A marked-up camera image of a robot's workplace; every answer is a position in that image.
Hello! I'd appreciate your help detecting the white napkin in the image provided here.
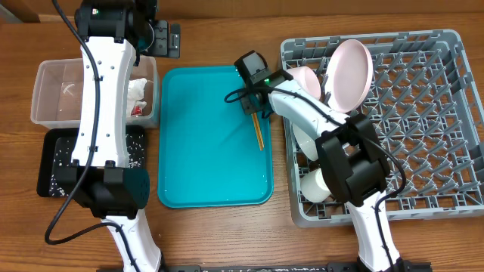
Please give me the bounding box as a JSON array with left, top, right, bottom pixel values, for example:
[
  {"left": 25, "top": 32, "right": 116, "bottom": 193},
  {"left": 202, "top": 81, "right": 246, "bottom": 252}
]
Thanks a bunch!
[{"left": 126, "top": 78, "right": 147, "bottom": 116}]

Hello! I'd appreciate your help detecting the small pink bowl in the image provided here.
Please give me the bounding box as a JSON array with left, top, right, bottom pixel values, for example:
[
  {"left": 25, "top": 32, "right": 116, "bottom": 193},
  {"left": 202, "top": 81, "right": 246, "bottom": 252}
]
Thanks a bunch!
[{"left": 287, "top": 66, "right": 321, "bottom": 100}]

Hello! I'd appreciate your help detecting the red wrapper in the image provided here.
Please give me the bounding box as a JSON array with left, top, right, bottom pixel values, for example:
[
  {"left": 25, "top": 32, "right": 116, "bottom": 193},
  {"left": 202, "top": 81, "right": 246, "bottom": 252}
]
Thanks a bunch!
[{"left": 131, "top": 106, "right": 143, "bottom": 116}]

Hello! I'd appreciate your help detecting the large pink plate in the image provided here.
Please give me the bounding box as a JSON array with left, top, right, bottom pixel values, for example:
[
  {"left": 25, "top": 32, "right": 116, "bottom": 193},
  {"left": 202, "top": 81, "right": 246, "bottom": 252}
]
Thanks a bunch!
[{"left": 324, "top": 39, "right": 374, "bottom": 113}]

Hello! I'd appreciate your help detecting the white cup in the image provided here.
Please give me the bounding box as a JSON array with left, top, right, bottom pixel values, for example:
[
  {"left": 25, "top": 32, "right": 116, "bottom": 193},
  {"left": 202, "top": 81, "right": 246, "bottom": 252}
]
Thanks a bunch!
[{"left": 300, "top": 168, "right": 331, "bottom": 202}]

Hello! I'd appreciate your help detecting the grey bowl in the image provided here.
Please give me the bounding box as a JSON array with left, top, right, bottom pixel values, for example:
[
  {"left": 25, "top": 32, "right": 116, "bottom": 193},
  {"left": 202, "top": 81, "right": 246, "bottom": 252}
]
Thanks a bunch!
[{"left": 292, "top": 124, "right": 318, "bottom": 161}]

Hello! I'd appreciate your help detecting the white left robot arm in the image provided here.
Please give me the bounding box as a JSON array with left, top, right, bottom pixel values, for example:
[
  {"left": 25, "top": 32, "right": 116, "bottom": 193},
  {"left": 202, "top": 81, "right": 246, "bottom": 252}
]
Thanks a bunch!
[{"left": 54, "top": 1, "right": 179, "bottom": 271}]

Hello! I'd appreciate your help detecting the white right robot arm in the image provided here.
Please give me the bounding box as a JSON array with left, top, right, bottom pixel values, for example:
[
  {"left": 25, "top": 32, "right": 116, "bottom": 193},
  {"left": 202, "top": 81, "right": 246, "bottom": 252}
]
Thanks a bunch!
[{"left": 238, "top": 69, "right": 405, "bottom": 271}]

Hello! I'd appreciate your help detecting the clear plastic waste bin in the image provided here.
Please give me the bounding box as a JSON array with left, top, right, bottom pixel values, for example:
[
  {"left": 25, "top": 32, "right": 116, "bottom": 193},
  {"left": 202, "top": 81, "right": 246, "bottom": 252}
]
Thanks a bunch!
[{"left": 30, "top": 56, "right": 160, "bottom": 129}]

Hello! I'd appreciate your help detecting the grey dishwasher rack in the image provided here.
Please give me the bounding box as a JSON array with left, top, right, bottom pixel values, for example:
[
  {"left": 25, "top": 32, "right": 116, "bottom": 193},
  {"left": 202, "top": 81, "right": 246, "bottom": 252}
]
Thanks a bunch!
[{"left": 278, "top": 29, "right": 484, "bottom": 228}]

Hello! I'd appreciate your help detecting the teal serving tray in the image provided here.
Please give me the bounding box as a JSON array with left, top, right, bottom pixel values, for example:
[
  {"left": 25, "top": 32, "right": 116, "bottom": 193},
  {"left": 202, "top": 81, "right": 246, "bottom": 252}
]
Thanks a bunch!
[{"left": 157, "top": 66, "right": 274, "bottom": 209}]

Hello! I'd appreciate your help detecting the black tray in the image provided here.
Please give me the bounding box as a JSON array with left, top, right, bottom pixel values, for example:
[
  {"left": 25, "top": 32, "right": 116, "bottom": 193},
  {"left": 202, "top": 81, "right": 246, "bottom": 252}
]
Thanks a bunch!
[{"left": 37, "top": 125, "right": 147, "bottom": 197}]

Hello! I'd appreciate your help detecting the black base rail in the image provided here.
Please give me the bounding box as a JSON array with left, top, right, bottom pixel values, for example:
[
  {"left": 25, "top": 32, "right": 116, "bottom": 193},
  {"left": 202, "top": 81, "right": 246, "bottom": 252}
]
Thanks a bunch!
[{"left": 96, "top": 262, "right": 432, "bottom": 272}]

